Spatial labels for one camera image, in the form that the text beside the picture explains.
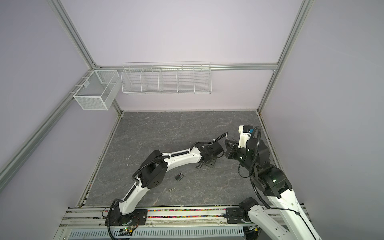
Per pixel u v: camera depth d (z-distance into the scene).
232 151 0.56
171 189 0.83
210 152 0.69
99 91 0.97
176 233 1.57
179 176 0.86
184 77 0.99
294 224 0.39
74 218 0.75
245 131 0.55
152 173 0.54
